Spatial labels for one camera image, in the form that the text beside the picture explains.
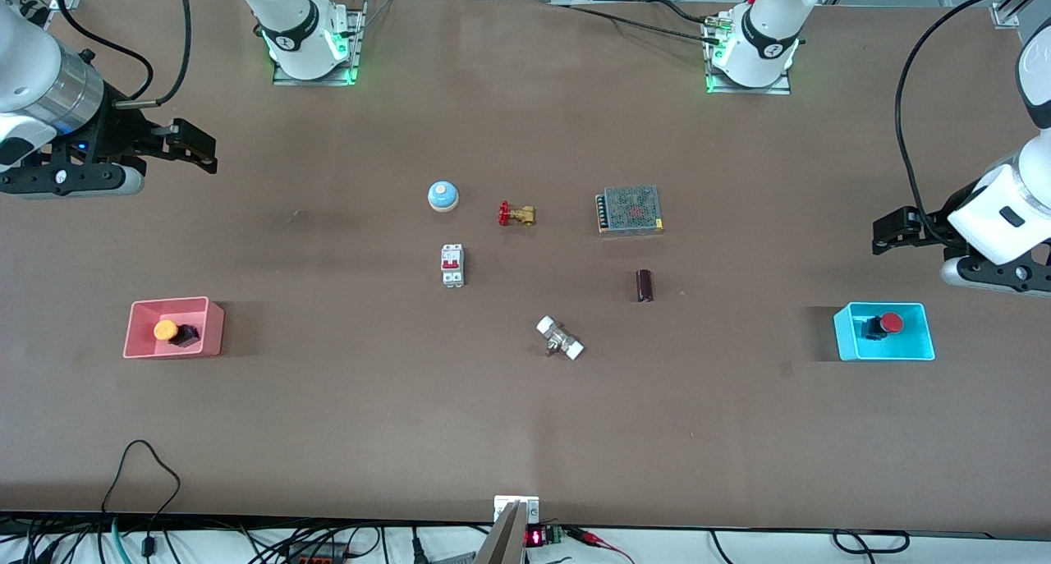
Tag aluminium frame profile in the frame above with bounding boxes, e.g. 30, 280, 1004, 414
989, 0, 1051, 30

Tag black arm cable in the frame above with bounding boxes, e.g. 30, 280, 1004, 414
895, 0, 1051, 230
57, 0, 194, 110

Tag red push button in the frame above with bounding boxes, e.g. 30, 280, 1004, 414
862, 312, 905, 340

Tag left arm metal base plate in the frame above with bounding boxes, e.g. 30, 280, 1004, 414
704, 12, 793, 96

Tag metal mesh power supply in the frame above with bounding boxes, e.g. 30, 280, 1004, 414
595, 186, 664, 236

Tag cyan plastic bin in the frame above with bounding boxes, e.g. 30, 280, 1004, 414
833, 302, 936, 361

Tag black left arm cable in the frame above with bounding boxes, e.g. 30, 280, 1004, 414
895, 0, 1051, 230

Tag grey metal camera bar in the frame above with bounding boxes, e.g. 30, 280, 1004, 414
474, 501, 527, 564

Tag yellow push button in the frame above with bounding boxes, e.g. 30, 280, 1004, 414
154, 319, 201, 350

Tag black cable on table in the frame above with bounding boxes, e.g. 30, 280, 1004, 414
567, 0, 727, 41

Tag pink plastic bin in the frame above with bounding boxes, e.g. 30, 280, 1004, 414
123, 296, 225, 359

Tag thin black looped cable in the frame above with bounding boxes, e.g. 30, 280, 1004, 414
102, 440, 181, 558

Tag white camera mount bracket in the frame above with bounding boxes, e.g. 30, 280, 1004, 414
493, 495, 541, 525

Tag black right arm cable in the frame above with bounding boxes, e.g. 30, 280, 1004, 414
57, 0, 194, 110

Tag red clip lead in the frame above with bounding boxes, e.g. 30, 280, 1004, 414
573, 528, 635, 564

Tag silver valve white caps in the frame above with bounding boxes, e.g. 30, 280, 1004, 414
536, 316, 585, 361

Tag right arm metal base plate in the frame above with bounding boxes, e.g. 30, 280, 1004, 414
272, 0, 368, 87

